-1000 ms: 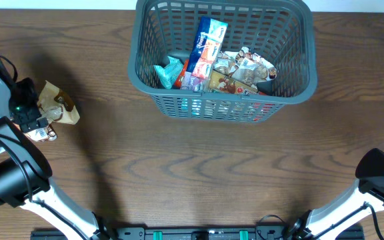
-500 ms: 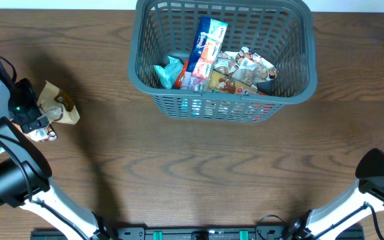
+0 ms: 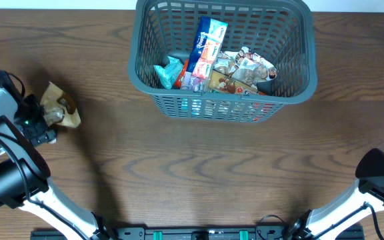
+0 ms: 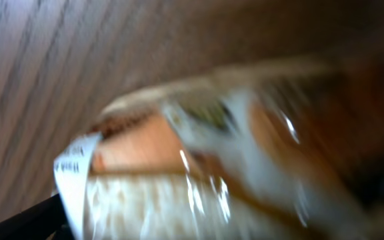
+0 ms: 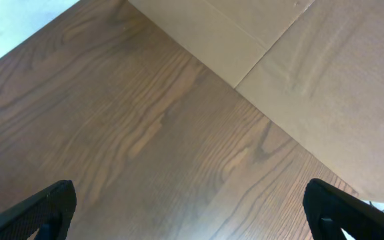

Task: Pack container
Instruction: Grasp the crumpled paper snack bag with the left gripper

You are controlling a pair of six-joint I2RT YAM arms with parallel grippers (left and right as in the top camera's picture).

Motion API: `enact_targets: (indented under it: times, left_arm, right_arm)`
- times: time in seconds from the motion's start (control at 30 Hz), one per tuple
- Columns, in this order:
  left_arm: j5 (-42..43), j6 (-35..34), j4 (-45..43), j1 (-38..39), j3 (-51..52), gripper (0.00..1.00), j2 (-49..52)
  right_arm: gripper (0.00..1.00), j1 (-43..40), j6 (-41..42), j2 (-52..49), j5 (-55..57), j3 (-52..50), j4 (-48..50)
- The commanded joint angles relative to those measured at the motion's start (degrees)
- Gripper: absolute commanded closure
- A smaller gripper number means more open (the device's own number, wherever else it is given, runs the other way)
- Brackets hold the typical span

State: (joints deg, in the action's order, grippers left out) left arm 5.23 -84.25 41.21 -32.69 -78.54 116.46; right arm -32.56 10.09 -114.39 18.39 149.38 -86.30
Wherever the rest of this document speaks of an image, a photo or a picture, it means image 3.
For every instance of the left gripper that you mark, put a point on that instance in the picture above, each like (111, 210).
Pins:
(29, 128)

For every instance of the cream snack bag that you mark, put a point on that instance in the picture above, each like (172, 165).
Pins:
(251, 68)
(225, 62)
(60, 109)

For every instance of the white light-blue small packet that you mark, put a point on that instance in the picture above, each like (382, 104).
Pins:
(169, 74)

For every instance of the red orange pasta package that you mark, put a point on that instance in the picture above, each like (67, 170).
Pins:
(217, 82)

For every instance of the Kleenex tissue multipack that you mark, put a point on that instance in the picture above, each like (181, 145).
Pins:
(206, 47)

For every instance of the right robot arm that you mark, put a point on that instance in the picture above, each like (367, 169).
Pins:
(363, 198)

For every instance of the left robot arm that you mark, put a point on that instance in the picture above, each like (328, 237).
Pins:
(25, 178)

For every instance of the grey plastic lattice basket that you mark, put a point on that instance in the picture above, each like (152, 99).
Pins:
(279, 31)

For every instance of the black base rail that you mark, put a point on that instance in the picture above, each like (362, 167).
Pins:
(261, 232)

